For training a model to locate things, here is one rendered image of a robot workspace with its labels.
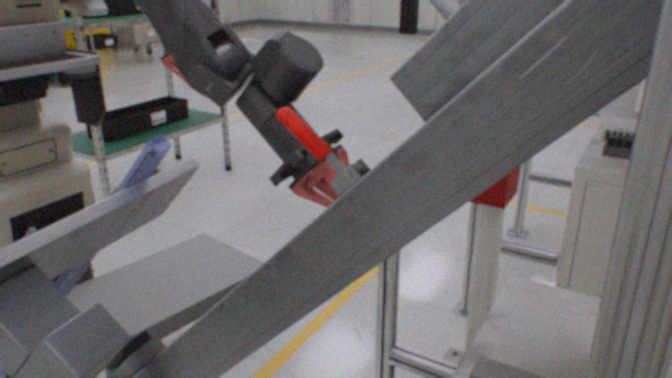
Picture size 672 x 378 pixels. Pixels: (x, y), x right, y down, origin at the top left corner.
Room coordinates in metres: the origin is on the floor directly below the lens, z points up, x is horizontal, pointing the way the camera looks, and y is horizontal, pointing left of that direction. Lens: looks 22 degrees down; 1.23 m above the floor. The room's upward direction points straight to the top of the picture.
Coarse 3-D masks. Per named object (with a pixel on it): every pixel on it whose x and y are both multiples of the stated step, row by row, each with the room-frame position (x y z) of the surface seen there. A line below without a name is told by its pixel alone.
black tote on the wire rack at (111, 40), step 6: (96, 36) 6.91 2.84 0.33; (102, 36) 6.97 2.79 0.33; (108, 36) 6.72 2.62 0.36; (114, 36) 6.79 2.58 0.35; (90, 42) 6.53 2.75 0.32; (96, 42) 6.59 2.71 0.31; (102, 42) 6.66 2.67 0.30; (108, 42) 6.71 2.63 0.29; (114, 42) 6.79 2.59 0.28; (90, 48) 6.53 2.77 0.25; (96, 48) 6.58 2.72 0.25; (102, 48) 6.66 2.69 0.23
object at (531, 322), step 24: (504, 288) 0.96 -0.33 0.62; (528, 288) 0.96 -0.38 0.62; (552, 288) 0.97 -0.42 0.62; (504, 312) 0.88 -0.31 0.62; (528, 312) 0.88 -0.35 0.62; (552, 312) 0.88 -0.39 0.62; (576, 312) 0.88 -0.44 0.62; (480, 336) 0.81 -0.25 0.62; (504, 336) 0.81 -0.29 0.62; (528, 336) 0.81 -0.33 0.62; (552, 336) 0.81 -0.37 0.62; (576, 336) 0.81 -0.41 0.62; (504, 360) 0.75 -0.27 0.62; (528, 360) 0.75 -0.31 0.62; (552, 360) 0.75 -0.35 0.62; (576, 360) 0.75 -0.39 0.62
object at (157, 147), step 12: (156, 144) 0.38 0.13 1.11; (168, 144) 0.38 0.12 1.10; (144, 156) 0.38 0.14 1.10; (156, 156) 0.38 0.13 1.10; (132, 168) 0.38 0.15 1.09; (144, 168) 0.38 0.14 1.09; (132, 180) 0.39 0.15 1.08; (84, 264) 0.42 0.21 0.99; (60, 276) 0.43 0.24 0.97; (72, 276) 0.42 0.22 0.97; (60, 288) 0.43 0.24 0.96; (72, 288) 0.44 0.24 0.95; (0, 372) 0.48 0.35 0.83
